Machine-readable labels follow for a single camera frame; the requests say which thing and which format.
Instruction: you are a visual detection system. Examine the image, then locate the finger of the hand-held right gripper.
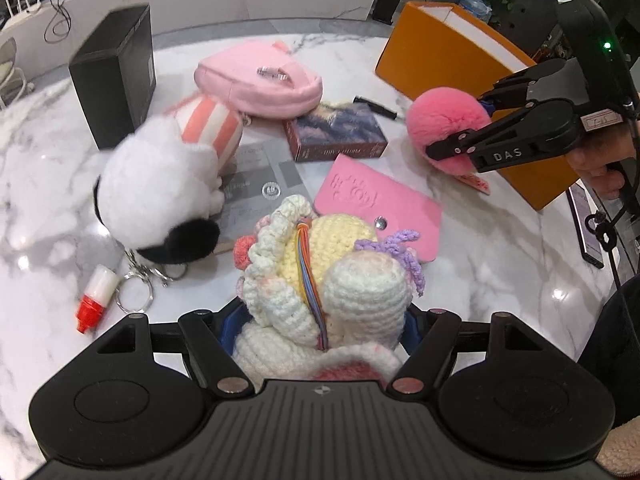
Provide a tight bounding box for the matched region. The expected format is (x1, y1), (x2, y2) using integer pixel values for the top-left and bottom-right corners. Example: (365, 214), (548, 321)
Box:
(480, 57), (583, 112)
(425, 100), (582, 174)

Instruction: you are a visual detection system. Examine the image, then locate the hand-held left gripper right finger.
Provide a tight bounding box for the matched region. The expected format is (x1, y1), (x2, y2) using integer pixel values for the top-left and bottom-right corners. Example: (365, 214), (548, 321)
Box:
(389, 309), (551, 395)

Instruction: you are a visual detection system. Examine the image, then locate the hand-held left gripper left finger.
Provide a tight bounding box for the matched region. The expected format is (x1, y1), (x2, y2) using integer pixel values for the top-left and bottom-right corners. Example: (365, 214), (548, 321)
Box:
(90, 301), (256, 395)

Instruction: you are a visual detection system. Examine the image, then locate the pink fluffy pompom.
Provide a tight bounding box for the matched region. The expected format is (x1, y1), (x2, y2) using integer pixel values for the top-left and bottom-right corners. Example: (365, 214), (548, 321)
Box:
(405, 87), (493, 196)

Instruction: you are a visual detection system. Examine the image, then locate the orange storage box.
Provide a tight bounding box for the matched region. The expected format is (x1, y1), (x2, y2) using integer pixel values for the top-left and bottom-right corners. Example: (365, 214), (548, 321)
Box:
(375, 1), (587, 211)

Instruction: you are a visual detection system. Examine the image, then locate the white crochet doll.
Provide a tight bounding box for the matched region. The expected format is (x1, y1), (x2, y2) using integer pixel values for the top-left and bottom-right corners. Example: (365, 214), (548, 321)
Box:
(232, 195), (426, 392)

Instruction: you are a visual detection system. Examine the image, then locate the pink card holder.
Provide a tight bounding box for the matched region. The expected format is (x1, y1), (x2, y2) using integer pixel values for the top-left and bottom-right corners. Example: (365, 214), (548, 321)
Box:
(314, 154), (443, 265)

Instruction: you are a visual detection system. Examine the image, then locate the red-capped white tube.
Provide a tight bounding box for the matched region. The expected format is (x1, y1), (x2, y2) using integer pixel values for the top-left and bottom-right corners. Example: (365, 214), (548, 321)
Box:
(76, 264), (119, 334)

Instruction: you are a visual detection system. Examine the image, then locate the grey box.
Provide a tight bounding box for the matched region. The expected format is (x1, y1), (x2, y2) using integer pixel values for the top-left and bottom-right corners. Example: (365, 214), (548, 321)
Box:
(217, 142), (307, 253)

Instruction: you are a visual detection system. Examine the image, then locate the white plush toy keychain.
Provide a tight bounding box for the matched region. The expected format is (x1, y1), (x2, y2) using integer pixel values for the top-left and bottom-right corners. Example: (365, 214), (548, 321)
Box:
(92, 94), (245, 313)

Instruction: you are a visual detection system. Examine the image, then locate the pink fabric pouch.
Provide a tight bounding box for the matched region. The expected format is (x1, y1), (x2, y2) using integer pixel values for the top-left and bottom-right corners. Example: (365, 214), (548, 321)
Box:
(194, 40), (323, 125)

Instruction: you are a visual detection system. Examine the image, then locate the person's right hand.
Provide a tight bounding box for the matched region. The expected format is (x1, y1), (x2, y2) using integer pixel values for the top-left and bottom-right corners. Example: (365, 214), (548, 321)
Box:
(567, 125), (633, 201)

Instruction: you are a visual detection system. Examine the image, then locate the blue water bottle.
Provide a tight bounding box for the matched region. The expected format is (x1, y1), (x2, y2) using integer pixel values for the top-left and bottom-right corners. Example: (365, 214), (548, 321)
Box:
(459, 0), (493, 23)

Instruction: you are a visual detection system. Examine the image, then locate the dark phone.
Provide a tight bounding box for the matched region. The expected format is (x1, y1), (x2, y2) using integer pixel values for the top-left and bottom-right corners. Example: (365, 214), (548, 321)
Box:
(567, 182), (610, 268)

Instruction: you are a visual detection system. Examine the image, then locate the black pen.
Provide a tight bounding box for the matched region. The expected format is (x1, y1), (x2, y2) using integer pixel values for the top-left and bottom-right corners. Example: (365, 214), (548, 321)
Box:
(353, 95), (399, 121)

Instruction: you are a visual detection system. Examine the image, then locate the dark printed card box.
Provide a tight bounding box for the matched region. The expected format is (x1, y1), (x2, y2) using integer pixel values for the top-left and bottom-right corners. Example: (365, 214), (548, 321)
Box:
(285, 102), (390, 163)

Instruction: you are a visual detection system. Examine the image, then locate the person's dark trouser leg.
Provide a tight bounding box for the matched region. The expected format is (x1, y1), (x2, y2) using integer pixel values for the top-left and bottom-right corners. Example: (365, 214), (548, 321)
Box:
(577, 274), (640, 431)

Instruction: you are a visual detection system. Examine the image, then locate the pinkish fluffy cloth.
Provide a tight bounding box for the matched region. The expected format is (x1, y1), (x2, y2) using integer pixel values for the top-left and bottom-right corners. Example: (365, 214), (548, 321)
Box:
(594, 419), (640, 480)

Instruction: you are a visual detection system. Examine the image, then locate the black cardboard box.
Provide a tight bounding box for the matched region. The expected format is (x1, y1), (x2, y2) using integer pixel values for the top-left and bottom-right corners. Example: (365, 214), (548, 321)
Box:
(68, 4), (157, 151)

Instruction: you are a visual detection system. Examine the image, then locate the pale chair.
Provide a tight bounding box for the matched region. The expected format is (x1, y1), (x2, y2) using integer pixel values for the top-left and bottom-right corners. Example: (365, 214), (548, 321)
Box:
(0, 37), (28, 110)

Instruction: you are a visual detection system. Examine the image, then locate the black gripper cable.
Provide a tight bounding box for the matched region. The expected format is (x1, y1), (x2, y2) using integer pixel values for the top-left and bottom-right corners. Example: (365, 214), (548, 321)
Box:
(585, 125), (640, 291)

